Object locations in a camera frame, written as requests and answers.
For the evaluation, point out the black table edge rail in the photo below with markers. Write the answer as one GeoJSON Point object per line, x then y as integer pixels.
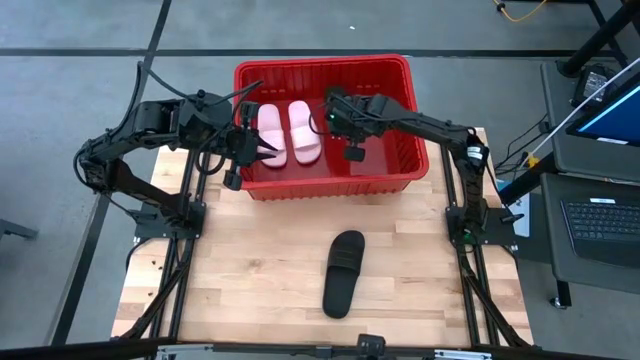
{"type": "Point", "coordinates": [50, 352]}

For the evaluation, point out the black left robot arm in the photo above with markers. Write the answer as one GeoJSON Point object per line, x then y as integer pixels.
{"type": "Point", "coordinates": [145, 192]}

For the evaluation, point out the black bracketed device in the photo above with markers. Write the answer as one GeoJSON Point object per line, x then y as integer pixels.
{"type": "Point", "coordinates": [371, 346]}

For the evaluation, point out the cart caster wheel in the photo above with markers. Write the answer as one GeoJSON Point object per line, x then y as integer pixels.
{"type": "Point", "coordinates": [557, 301]}

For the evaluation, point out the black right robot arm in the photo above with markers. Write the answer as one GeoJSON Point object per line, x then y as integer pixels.
{"type": "Point", "coordinates": [470, 190]}

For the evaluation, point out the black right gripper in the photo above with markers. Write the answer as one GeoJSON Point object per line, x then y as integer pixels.
{"type": "Point", "coordinates": [350, 122]}

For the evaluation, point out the black stand pole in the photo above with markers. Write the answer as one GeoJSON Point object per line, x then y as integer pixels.
{"type": "Point", "coordinates": [595, 42]}

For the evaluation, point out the computer monitor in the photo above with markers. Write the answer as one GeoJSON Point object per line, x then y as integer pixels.
{"type": "Point", "coordinates": [620, 120]}

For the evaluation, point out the grey floor object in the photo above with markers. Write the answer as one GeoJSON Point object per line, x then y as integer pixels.
{"type": "Point", "coordinates": [15, 229]}

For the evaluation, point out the black laptop keyboard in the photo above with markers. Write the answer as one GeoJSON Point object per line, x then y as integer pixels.
{"type": "Point", "coordinates": [600, 225]}

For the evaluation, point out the silver metal bracket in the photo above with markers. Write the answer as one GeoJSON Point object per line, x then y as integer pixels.
{"type": "Point", "coordinates": [462, 355]}
{"type": "Point", "coordinates": [182, 352]}

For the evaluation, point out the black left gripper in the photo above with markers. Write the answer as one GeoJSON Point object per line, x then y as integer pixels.
{"type": "Point", "coordinates": [242, 145]}

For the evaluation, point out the black power adapter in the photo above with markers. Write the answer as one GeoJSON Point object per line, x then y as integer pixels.
{"type": "Point", "coordinates": [592, 82]}

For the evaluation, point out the black slide sandal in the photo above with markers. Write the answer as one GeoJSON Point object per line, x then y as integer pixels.
{"type": "Point", "coordinates": [342, 280]}

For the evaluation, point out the red plastic bin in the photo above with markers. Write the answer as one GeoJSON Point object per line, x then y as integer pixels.
{"type": "Point", "coordinates": [380, 170]}

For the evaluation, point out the pale pink slide sandal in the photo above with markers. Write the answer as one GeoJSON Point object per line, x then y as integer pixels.
{"type": "Point", "coordinates": [272, 127]}
{"type": "Point", "coordinates": [304, 135]}

